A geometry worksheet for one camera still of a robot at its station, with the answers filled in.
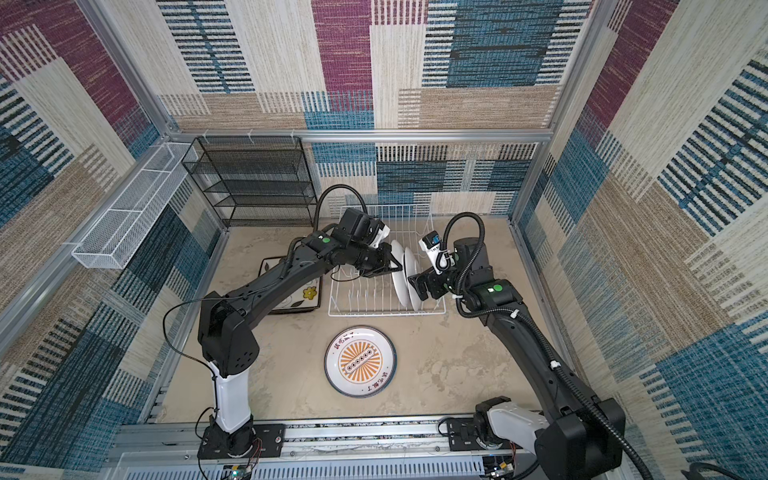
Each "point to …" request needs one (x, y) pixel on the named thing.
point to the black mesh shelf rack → (255, 181)
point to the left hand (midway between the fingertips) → (405, 263)
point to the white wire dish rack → (408, 223)
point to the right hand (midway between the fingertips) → (427, 273)
